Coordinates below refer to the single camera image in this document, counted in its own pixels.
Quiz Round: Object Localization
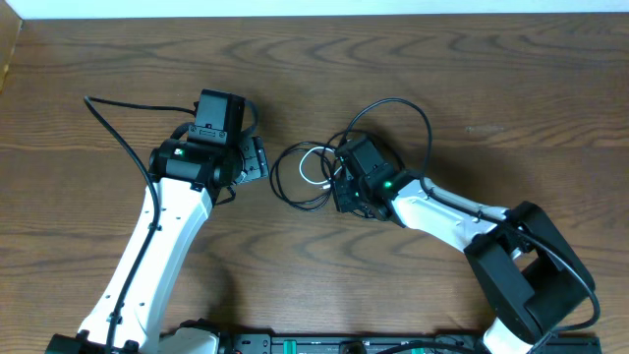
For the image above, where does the white usb cable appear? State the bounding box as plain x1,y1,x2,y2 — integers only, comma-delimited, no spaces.
298,146,343,191

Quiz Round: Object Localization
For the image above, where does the long black usb cable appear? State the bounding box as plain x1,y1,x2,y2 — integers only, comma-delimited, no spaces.
268,128,409,220

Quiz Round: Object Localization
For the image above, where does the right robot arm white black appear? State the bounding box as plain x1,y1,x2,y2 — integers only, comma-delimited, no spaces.
334,137,596,353

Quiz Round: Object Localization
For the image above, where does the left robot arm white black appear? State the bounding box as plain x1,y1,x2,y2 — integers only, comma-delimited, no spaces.
46,89,268,353

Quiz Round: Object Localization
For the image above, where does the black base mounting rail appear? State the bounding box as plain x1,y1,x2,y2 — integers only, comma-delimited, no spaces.
218,332,603,354

